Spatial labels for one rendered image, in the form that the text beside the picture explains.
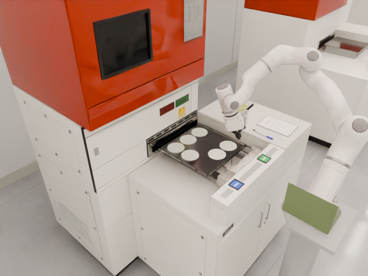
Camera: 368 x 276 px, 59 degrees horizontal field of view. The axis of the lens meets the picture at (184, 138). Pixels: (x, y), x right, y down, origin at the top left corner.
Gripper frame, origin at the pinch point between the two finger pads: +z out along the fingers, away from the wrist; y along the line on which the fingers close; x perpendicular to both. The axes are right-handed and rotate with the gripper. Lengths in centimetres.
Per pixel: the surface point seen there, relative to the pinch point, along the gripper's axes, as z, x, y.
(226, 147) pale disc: 5.1, -2.1, -8.4
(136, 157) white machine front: -12, -19, -55
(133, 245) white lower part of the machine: 50, -27, -83
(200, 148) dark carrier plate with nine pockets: 0.0, -5.5, -22.4
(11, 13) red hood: -100, -20, -77
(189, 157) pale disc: -1.7, -14.6, -26.9
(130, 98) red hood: -49, -25, -39
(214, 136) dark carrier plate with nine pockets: 2.5, 8.2, -15.4
